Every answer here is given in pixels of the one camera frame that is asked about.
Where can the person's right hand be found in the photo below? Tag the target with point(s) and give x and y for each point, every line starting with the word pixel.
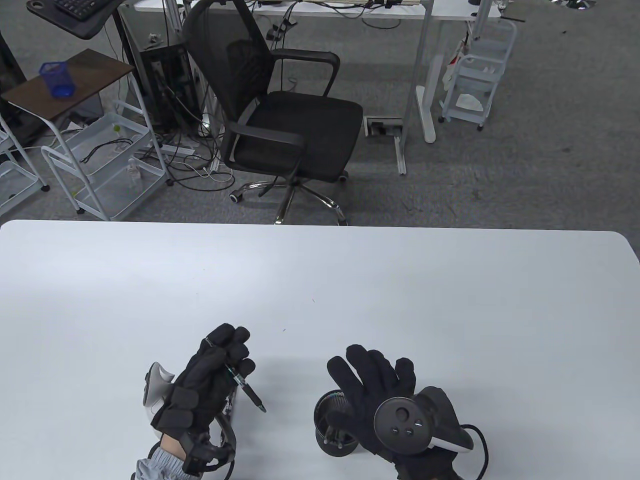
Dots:
pixel 372 382

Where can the person's left hand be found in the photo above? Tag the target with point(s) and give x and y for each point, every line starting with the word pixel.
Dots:
pixel 200 385

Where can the black mesh pen holder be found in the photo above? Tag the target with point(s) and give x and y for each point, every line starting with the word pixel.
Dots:
pixel 336 450

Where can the person's left forearm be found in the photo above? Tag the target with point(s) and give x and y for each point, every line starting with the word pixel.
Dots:
pixel 160 462

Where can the grey left hand controller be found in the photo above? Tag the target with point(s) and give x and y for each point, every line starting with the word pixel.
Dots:
pixel 157 380

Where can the grey hand controller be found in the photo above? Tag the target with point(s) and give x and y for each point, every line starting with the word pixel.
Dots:
pixel 157 380
pixel 404 424

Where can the grey right hand controller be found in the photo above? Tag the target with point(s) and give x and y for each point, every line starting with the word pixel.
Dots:
pixel 404 424

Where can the clear spray bottle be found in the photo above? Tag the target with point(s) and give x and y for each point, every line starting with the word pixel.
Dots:
pixel 134 172

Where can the white power strip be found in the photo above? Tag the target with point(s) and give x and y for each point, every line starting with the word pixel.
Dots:
pixel 177 149

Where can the grey floor socket box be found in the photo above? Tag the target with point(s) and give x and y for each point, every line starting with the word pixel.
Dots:
pixel 382 127

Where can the black mesh office chair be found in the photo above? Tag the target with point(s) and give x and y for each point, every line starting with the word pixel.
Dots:
pixel 295 130

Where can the white crumpled cloth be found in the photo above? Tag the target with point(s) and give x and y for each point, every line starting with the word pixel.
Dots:
pixel 470 102

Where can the black computer tower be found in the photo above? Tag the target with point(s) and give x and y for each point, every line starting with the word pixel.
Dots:
pixel 170 75

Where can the white plastic bag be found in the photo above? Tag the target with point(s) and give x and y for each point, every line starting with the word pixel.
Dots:
pixel 455 70

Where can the blue mesh pen cup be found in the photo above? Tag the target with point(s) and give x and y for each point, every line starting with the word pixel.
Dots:
pixel 60 82

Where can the white plastic rolling cart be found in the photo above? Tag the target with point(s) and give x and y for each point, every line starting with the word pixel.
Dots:
pixel 492 55

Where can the black keyboard tray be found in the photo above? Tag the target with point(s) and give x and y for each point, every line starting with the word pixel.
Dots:
pixel 85 27

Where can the black keyboard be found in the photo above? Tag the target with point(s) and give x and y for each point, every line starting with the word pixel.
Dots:
pixel 80 6

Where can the chrome chair base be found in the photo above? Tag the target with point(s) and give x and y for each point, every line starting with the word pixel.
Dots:
pixel 575 4

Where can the brown side table white frame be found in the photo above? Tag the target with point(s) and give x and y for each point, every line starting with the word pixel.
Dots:
pixel 75 80

